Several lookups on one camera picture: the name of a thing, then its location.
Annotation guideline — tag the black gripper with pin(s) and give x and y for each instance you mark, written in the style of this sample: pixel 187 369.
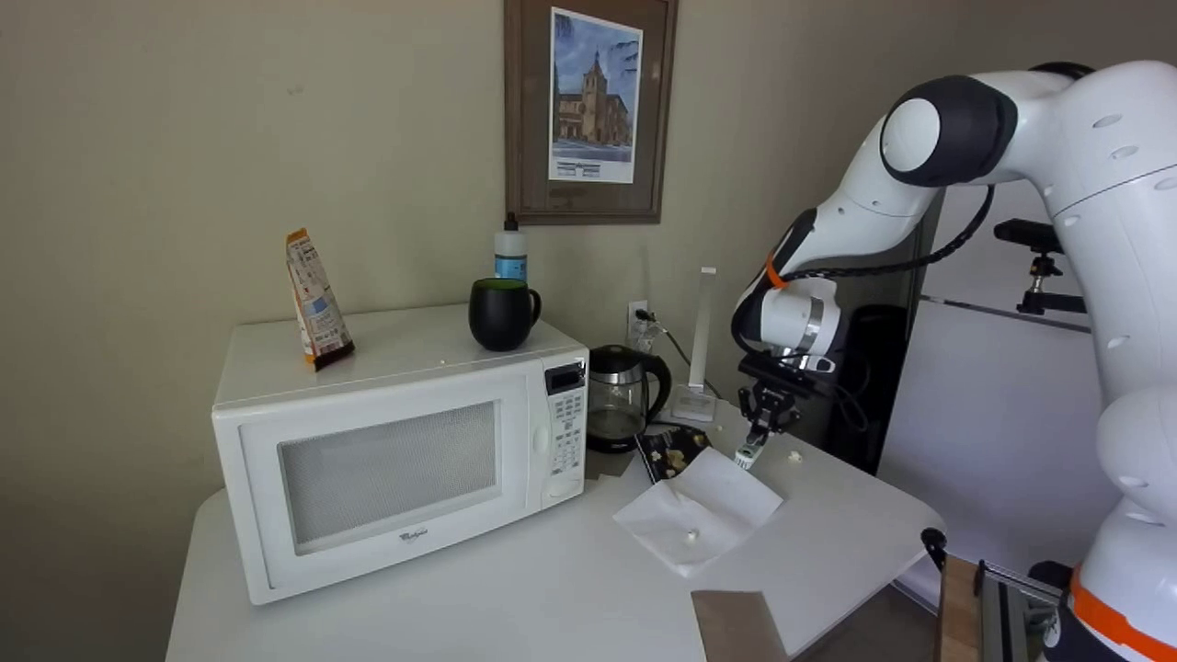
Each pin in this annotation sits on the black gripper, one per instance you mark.
pixel 784 380

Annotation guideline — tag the white green-labelled bottle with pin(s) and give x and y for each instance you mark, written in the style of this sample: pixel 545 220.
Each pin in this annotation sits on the white green-labelled bottle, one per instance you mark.
pixel 743 456

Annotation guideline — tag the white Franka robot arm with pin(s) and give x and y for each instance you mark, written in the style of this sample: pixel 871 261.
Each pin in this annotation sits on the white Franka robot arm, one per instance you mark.
pixel 1106 158

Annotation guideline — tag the dark blue snack bag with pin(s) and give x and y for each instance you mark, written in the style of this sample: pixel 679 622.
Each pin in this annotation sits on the dark blue snack bag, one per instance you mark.
pixel 670 448

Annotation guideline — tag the white paper towel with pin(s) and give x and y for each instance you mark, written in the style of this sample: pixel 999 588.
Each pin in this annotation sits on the white paper towel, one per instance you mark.
pixel 691 516

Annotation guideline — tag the dark chair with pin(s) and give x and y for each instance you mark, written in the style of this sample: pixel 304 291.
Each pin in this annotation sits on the dark chair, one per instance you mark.
pixel 875 369

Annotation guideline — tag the black glass electric kettle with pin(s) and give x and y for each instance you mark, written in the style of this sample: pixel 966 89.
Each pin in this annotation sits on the black glass electric kettle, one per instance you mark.
pixel 620 399

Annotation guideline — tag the large white panel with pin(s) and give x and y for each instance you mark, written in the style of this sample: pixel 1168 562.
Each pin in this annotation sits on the large white panel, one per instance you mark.
pixel 993 426

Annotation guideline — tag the wooden topped robot cart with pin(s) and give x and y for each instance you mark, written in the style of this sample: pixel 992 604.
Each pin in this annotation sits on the wooden topped robot cart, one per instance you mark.
pixel 962 606

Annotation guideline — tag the black mug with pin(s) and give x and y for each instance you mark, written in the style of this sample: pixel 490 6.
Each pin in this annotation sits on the black mug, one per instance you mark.
pixel 500 317

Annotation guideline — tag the brown framed poster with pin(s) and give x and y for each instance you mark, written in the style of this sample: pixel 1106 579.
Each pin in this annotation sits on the brown framed poster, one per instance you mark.
pixel 591 110

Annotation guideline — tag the white microwave oven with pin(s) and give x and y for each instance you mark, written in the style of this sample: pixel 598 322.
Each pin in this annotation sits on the white microwave oven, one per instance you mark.
pixel 392 464

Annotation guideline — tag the white wall outlet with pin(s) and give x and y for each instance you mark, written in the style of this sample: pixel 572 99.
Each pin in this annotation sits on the white wall outlet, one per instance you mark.
pixel 638 322

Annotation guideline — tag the black camera on tripod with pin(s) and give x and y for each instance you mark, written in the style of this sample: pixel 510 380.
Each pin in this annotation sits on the black camera on tripod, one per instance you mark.
pixel 1041 261

